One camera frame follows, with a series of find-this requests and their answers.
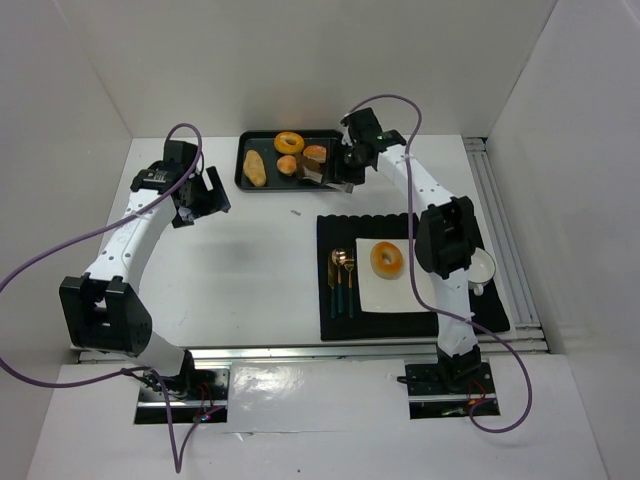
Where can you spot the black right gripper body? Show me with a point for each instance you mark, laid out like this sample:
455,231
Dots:
343,163

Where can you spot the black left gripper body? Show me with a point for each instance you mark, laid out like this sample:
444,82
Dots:
201,198

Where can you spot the metal tongs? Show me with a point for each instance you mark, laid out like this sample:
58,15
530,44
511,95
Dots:
316,179

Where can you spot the orange glazed donut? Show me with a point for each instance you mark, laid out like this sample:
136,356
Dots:
386,260

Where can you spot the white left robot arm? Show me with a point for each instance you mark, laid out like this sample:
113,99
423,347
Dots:
102,309

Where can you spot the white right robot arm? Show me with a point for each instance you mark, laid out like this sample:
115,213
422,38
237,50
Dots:
441,227

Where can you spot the oblong tan bread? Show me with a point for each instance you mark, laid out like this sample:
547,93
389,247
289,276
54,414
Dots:
254,168

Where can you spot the round sandwich bun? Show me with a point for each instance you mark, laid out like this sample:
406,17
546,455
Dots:
316,153

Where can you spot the black baking tray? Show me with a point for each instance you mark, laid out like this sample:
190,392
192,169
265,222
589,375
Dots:
263,143

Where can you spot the orange donut on tray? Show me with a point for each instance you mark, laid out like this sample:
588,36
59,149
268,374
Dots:
289,143

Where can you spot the small round bun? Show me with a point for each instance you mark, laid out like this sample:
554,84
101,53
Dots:
287,165

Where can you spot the white square plate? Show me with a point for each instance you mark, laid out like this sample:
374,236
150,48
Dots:
378,295

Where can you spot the black scalloped placemat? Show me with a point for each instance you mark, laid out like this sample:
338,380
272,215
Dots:
342,231

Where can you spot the white cup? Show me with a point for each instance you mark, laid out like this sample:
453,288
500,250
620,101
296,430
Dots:
481,271

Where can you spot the gold spoon green handle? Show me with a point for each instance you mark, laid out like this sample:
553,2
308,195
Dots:
339,258

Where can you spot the gold fork green handle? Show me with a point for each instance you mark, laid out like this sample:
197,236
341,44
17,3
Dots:
349,265

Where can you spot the gold knife green handle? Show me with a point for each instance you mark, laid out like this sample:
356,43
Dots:
331,274

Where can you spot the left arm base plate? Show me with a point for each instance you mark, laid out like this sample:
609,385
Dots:
206,400

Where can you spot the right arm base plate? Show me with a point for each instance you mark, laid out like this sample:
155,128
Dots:
429,397

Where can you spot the aluminium rail frame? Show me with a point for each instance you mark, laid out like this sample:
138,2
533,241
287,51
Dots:
244,283

